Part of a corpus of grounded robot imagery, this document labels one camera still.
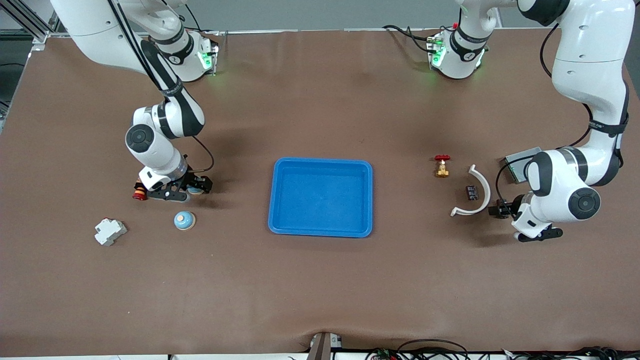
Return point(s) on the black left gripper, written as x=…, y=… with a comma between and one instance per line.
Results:
x=510, y=206

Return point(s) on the red button orange black body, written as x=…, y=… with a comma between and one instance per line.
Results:
x=139, y=194

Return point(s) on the white curved plastic bracket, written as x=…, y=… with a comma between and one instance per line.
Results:
x=488, y=194

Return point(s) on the aluminium frame post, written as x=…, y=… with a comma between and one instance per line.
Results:
x=42, y=36

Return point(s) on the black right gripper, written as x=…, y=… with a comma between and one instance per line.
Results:
x=196, y=181

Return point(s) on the blue bell wooden base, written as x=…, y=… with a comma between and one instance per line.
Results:
x=195, y=190
x=184, y=220

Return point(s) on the blue plastic tray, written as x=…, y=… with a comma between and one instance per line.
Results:
x=320, y=200

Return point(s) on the grey metal table bracket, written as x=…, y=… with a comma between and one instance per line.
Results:
x=320, y=350

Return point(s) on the small brown electrolytic capacitor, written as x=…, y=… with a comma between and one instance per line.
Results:
x=471, y=192

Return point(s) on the white circuit breaker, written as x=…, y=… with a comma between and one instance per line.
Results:
x=110, y=232

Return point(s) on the grey metal power supply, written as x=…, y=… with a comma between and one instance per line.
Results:
x=520, y=172

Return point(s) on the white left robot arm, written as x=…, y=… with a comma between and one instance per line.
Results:
x=590, y=60

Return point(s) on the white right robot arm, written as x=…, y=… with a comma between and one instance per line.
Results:
x=100, y=30

